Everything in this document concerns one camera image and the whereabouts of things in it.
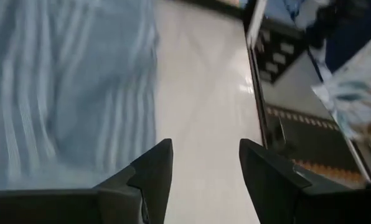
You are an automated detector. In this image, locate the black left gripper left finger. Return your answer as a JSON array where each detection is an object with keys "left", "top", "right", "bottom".
[{"left": 0, "top": 138, "right": 174, "bottom": 224}]

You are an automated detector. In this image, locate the black labelled control box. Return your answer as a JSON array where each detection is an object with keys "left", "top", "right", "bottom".
[{"left": 255, "top": 18, "right": 308, "bottom": 85}]

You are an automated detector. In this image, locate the pale floral fabric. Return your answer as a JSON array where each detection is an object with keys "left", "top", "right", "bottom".
[{"left": 311, "top": 29, "right": 371, "bottom": 162}]

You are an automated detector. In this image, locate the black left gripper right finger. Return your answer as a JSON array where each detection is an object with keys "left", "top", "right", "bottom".
[{"left": 238, "top": 138, "right": 371, "bottom": 224}]

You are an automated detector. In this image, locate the blue grey striped garment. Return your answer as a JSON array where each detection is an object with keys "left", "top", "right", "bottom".
[{"left": 0, "top": 0, "right": 160, "bottom": 190}]

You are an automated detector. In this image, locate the hazard striped floor mat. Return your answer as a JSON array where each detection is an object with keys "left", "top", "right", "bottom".
[{"left": 265, "top": 104, "right": 369, "bottom": 189}]

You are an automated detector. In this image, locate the black tangled equipment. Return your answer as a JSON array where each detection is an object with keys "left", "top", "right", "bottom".
[{"left": 303, "top": 0, "right": 369, "bottom": 47}]

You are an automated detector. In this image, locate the silver aluminium rail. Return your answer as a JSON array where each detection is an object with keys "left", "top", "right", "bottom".
[{"left": 246, "top": 0, "right": 267, "bottom": 47}]

